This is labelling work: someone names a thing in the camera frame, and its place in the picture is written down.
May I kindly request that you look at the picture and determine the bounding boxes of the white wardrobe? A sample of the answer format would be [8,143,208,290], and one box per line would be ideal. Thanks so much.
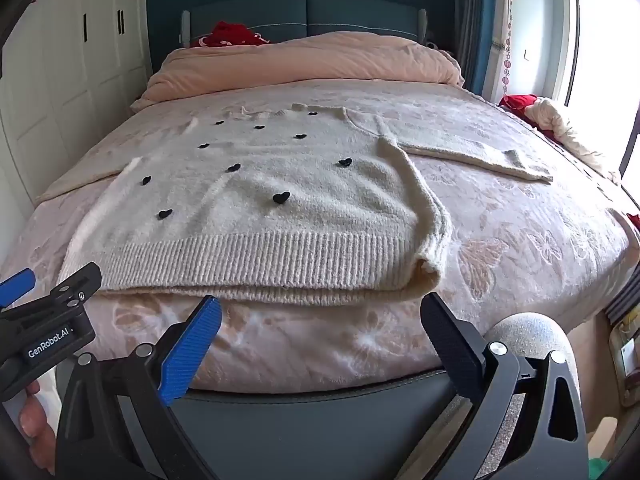
[0,0,154,211]

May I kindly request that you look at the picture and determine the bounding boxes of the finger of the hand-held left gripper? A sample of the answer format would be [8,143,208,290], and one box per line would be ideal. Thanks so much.
[50,261,104,312]
[0,268,37,307]

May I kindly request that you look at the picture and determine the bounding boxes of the beige storage box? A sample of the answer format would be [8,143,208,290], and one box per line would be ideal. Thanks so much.
[606,317,640,406]

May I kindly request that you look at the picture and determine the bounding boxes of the window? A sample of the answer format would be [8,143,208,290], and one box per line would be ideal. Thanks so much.
[549,0,640,173]

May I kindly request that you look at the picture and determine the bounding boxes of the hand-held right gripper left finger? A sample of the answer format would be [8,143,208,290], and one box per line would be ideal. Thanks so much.
[55,295,224,480]

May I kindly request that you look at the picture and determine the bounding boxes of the teal bed headboard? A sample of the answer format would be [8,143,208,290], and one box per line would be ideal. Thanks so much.
[179,0,432,47]

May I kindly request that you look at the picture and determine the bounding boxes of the green cloth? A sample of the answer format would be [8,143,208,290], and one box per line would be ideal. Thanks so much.
[586,455,613,480]

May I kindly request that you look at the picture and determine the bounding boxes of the red hanging window ornament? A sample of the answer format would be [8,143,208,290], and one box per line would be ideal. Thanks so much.
[499,0,517,92]

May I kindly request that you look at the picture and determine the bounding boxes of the peach duvet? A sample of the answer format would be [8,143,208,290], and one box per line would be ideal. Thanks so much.
[131,31,464,112]

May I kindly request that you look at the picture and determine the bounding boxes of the red cloth with white trim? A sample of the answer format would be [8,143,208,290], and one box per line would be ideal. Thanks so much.
[199,20,272,49]

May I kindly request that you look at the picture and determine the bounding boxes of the cream sweater with black hearts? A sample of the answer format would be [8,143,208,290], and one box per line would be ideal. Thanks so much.
[57,102,555,307]

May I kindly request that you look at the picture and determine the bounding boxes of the grey curtain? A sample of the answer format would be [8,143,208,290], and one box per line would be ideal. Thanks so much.
[451,0,497,97]

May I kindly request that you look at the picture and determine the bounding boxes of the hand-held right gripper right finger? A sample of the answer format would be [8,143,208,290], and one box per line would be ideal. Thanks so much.
[419,291,589,480]

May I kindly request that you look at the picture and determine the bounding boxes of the person's left hand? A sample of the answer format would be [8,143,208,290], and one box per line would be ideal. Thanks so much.
[17,379,57,476]

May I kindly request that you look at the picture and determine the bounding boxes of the cream fringed blanket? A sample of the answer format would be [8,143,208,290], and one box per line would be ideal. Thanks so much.
[525,96,621,183]

